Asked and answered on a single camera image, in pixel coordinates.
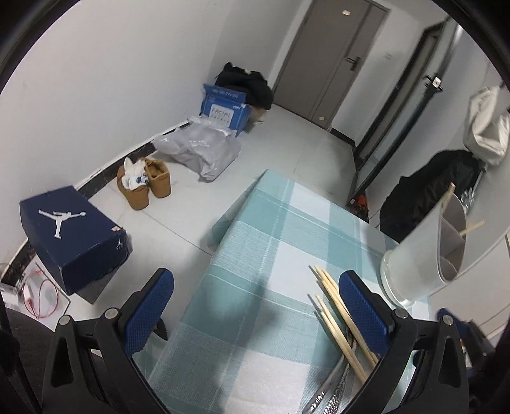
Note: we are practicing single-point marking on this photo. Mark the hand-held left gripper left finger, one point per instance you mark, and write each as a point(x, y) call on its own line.
point(149, 306)

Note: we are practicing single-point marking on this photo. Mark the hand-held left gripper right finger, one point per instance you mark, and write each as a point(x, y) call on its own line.
point(360, 310)

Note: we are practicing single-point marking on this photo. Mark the wooden chopstick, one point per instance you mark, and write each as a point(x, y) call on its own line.
point(328, 293)
point(326, 282)
point(472, 227)
point(448, 196)
point(330, 318)
point(338, 341)

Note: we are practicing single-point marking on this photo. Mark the white divided utensil holder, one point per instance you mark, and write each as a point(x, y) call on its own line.
point(418, 254)

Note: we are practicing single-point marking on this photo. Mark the metal slotted spoon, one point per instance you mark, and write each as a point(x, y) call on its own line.
point(326, 394)

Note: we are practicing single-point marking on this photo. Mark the teal checkered tablecloth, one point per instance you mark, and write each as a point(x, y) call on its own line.
point(271, 258)

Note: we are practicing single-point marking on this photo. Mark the navy shoe box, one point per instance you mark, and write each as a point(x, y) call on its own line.
point(71, 235)

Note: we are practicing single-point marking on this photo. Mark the small orange object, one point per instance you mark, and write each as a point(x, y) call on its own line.
point(360, 204)

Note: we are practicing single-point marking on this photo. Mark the clear plastic container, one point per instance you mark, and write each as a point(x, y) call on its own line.
point(24, 290)

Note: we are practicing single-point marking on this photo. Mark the white socks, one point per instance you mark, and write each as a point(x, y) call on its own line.
point(133, 175)

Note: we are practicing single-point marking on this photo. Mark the black hanging jacket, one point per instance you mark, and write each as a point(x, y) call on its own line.
point(430, 191)

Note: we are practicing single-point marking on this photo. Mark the grey plastic bag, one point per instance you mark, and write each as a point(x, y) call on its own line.
point(199, 149)

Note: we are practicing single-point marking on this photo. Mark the dark framed glass door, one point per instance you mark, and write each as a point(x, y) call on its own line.
point(398, 119)

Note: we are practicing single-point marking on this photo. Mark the blue cardboard box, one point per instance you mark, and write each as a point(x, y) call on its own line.
point(225, 113)

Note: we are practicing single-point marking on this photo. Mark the white hanging garment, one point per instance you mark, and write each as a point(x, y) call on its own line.
point(488, 127)

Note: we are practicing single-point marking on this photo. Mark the black clothing pile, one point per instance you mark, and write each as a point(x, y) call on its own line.
point(249, 85)

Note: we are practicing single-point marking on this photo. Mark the grey door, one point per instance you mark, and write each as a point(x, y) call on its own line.
point(318, 59)

